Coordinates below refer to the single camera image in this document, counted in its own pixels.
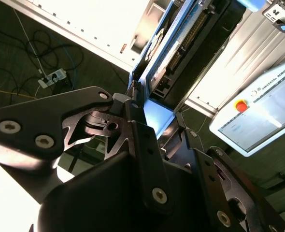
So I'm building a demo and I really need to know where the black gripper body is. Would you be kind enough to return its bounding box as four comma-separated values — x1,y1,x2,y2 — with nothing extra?
37,151,213,232

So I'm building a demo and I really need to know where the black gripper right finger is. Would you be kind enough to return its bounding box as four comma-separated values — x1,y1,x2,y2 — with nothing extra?
175,111,285,232

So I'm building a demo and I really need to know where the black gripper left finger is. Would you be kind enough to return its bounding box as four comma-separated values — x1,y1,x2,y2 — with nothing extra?
0,86,174,215

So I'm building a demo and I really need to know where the hard disk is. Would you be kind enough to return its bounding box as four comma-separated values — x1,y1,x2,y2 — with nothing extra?
128,0,248,143

